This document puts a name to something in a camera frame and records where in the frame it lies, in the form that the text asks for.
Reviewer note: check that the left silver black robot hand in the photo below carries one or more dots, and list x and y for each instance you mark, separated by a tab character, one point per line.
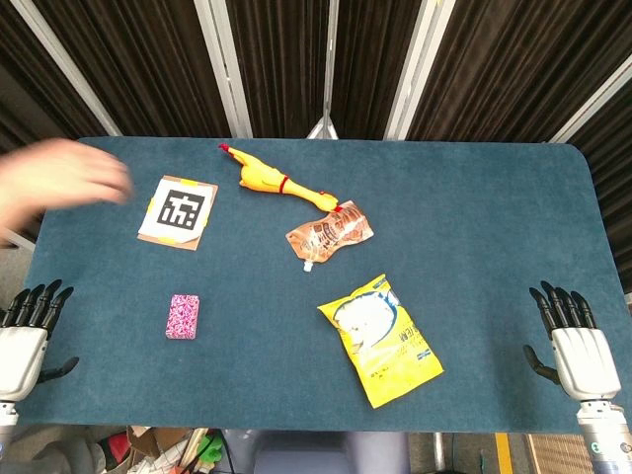
20	363

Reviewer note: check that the bare person hand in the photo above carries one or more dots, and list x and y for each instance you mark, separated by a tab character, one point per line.
54	173

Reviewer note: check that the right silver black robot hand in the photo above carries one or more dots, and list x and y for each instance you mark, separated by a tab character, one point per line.
585	363

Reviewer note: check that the pink patterned small block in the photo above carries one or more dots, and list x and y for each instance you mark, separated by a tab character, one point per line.
182	317

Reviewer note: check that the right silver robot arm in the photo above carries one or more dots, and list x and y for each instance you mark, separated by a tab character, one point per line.
605	434

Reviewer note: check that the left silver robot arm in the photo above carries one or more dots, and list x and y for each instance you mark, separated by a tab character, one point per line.
6	429

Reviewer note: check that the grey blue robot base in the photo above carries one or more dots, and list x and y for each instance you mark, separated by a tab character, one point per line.
316	454

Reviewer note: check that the dark brown curtain panel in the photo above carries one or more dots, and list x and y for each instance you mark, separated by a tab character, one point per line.
138	64
281	64
372	64
29	99
518	64

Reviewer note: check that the red plastic object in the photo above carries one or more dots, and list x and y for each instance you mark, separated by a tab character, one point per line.
118	447

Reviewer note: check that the cardboard with fiducial marker sheet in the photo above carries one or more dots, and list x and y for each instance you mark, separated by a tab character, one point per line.
179	212

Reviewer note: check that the brown cardboard box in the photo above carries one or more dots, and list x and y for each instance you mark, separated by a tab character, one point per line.
158	449

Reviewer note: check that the grey metal leg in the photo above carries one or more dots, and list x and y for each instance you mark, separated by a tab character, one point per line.
439	454

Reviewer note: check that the yellow snack bag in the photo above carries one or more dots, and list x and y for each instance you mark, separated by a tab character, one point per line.
390	360

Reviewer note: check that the yellow rubber chicken toy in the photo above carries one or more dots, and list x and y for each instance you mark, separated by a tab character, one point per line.
258	174

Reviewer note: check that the green plastic object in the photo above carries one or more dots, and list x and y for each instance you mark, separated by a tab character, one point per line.
211	447

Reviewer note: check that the blue felt table cover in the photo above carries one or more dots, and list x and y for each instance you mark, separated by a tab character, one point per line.
271	306

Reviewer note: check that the orange spouted sauce pouch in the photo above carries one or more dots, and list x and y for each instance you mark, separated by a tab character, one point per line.
328	232

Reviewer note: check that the white frame post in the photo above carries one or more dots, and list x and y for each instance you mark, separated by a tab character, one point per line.
592	101
69	74
417	69
224	74
329	74

